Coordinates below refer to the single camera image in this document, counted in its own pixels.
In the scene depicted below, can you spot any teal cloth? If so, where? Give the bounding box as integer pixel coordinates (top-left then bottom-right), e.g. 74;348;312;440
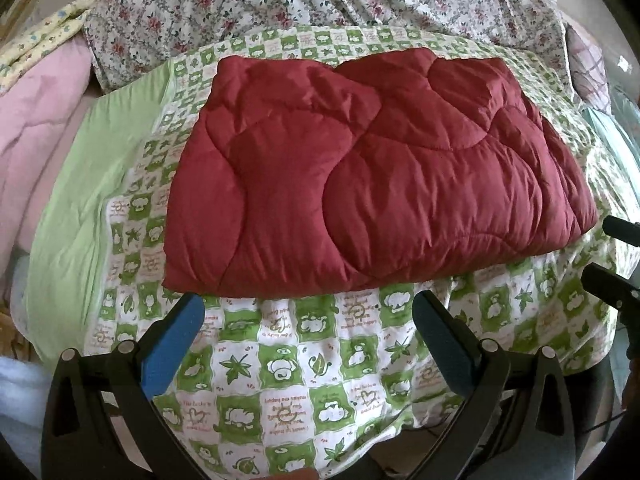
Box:
580;85;640;182

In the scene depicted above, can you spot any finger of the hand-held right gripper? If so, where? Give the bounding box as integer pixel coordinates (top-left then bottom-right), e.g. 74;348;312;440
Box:
602;215;640;250
581;262;640;322

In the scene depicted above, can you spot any dark pink pillow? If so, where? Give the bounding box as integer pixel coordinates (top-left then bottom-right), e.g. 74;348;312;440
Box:
564;24;609;107

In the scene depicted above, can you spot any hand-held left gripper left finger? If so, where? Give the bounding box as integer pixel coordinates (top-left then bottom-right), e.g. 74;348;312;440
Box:
42;291;206;480

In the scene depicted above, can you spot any pale blue cloth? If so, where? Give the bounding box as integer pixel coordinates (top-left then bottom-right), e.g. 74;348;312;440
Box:
0;249;57;463

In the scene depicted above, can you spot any yellow patterned cloth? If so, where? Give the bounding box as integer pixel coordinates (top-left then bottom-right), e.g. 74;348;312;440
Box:
0;0;99;97

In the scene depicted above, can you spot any red quilted blanket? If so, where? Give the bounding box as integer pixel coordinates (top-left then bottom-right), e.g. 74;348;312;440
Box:
162;47;600;294

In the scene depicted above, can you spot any green checkered bed sheet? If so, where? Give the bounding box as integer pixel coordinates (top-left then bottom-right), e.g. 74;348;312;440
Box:
30;25;637;480

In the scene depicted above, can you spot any red floral quilt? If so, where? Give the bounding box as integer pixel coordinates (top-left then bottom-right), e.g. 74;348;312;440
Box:
82;0;577;97

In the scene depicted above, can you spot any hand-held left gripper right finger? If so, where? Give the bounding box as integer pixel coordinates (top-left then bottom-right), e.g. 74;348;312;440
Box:
410;289;577;480

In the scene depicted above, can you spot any pink blanket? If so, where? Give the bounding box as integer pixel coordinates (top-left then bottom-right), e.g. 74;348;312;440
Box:
0;35;102;273

